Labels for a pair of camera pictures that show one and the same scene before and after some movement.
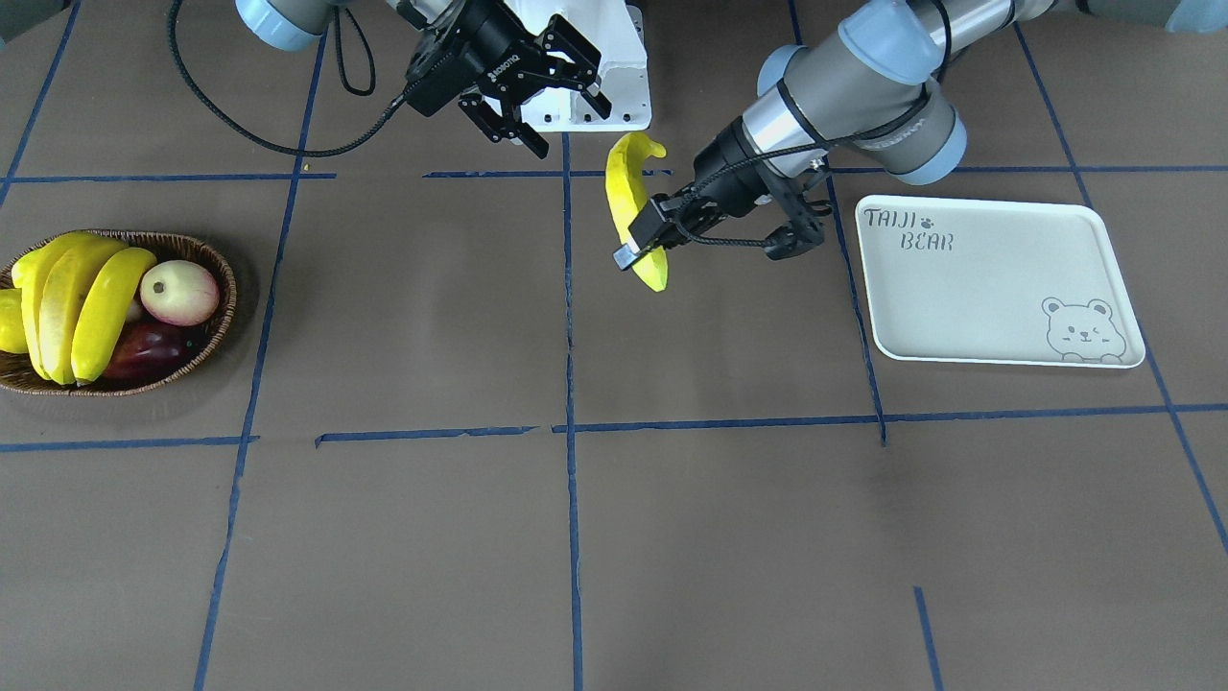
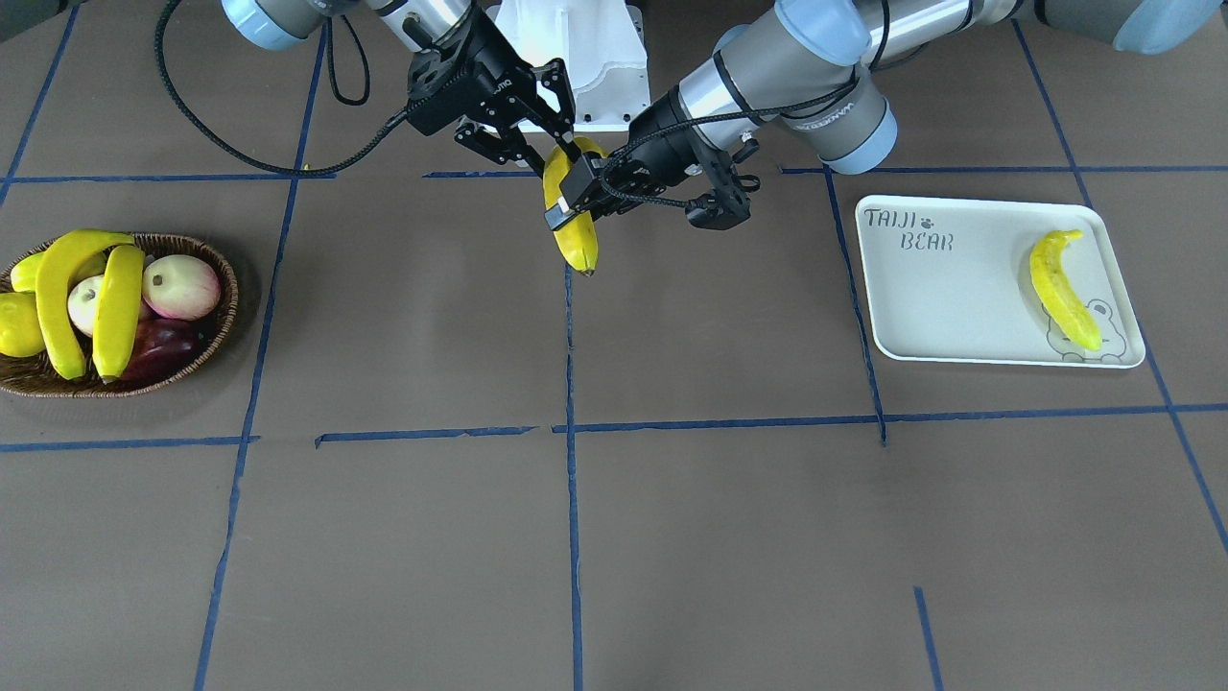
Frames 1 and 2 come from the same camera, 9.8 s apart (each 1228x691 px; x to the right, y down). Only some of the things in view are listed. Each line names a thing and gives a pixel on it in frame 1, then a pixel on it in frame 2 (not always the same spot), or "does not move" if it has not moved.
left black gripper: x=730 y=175 → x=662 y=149
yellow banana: x=29 y=274 → x=57 y=256
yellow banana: x=60 y=298 → x=117 y=313
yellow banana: x=629 y=198 → x=1061 y=300
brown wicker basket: x=17 y=371 does not move
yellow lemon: x=12 y=327 does not move
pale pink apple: x=179 y=294 does not move
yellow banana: x=100 y=305 → x=578 y=242
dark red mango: x=149 y=350 does not move
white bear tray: x=995 y=281 does not move
